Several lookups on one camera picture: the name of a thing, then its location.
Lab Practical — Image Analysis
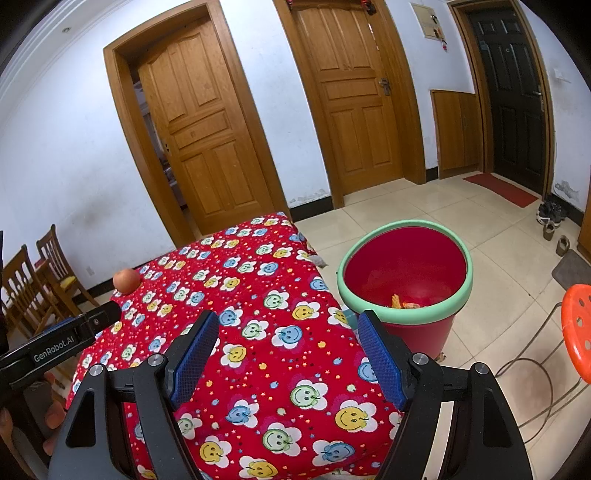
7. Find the wooden chair with yellow cushion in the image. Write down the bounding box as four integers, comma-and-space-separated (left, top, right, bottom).
36, 224, 100, 308

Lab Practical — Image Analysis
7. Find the person's left hand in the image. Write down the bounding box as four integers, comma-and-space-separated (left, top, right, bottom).
42, 370, 70, 457

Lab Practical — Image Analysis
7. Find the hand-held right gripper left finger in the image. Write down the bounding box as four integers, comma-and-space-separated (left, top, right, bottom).
47, 310, 220, 480

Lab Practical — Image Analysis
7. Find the red smiley flower tablecloth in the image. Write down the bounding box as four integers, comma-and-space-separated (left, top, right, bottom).
65, 211, 407, 480

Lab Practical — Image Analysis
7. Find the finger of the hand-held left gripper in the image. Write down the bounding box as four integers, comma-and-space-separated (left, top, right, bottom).
78, 301, 124, 339
42, 316, 88, 341

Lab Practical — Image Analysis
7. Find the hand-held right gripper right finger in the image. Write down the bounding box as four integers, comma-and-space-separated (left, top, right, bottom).
358, 310, 534, 480

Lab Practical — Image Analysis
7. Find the red door mat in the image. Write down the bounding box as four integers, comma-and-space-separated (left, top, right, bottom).
463, 173, 539, 208

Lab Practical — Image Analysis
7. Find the low wooden wall cabinet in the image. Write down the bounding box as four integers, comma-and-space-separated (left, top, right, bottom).
430, 89, 485, 180

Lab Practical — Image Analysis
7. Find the wooden panel door with handle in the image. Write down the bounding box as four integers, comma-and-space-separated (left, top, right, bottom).
295, 0, 404, 197

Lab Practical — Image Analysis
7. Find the wooden door frame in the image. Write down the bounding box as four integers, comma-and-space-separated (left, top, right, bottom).
273, 0, 426, 209
104, 0, 293, 247

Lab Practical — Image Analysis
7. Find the black entrance door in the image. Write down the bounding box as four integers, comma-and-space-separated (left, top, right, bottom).
466, 7, 546, 195

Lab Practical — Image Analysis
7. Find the grey floor mat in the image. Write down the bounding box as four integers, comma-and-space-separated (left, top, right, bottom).
551, 249, 591, 301

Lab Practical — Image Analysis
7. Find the wall electrical panel box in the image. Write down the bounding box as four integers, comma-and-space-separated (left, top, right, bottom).
411, 2, 445, 41

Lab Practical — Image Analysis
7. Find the orange stool with metal legs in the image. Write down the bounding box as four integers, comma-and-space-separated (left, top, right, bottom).
495, 284, 591, 432

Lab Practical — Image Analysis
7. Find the red bin with green rim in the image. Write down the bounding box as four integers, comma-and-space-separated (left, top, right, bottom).
336, 220, 475, 358

